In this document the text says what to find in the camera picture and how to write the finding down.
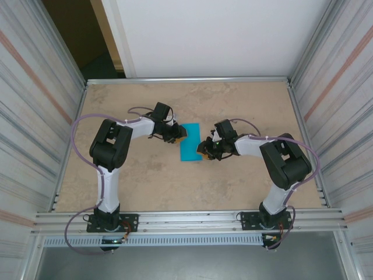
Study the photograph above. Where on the blue cloth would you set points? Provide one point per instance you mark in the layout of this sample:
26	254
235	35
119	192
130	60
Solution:
190	143

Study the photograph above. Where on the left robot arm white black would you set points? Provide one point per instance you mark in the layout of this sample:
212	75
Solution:
109	186

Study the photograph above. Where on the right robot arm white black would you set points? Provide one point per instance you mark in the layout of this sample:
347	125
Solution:
274	198

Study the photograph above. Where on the aluminium rail below white wall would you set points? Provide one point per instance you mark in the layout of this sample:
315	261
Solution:
189	80

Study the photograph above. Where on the wide aluminium mounting rail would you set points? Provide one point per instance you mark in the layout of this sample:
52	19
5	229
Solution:
189	223

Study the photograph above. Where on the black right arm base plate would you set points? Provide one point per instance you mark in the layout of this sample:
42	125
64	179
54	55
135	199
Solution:
247	223

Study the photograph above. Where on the aluminium side rail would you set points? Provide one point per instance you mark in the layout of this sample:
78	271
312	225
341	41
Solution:
309	146
70	146

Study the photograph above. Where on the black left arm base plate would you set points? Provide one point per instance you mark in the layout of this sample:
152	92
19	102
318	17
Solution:
131	223

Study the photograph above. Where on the beige door frame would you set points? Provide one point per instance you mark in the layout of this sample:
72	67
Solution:
107	35

